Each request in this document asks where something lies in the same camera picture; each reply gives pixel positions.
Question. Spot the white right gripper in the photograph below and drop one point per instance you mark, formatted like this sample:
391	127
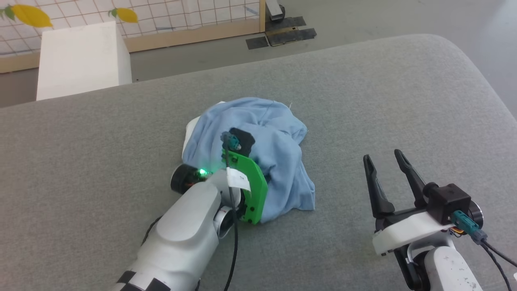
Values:
404	232

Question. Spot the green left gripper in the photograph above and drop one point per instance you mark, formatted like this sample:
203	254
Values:
254	182

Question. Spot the light blue garment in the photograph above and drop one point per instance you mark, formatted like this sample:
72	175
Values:
278	137

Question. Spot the lemon print partition panel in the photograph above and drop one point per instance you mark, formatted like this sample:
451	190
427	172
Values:
181	16

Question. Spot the white rectangular box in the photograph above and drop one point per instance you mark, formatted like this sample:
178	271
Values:
80	60

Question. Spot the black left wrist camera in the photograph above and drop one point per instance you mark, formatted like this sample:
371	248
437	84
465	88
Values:
242	139

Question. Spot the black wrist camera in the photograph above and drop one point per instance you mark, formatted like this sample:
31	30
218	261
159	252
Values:
448	202
242	139

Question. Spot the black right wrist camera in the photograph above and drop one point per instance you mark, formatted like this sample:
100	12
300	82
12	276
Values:
448	202

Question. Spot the grey metal support bracket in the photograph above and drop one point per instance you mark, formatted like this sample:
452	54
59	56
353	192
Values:
274	10

